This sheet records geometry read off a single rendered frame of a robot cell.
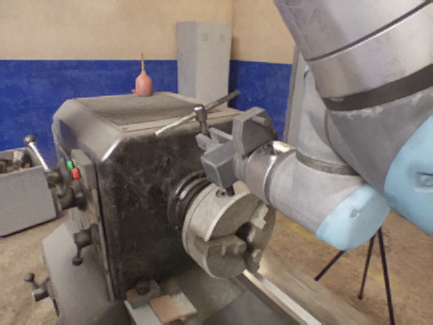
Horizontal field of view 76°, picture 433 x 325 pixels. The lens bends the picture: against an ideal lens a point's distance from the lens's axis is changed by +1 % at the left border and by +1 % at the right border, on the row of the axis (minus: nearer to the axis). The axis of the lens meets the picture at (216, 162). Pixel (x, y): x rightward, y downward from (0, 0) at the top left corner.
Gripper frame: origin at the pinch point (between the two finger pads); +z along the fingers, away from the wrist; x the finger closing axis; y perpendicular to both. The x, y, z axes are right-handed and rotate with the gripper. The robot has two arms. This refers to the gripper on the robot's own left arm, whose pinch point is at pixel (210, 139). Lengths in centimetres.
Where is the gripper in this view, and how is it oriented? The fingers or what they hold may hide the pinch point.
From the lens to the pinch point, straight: 56.6
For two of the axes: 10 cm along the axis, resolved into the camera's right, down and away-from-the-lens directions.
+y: 2.6, 8.2, 5.1
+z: -5.3, -3.3, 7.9
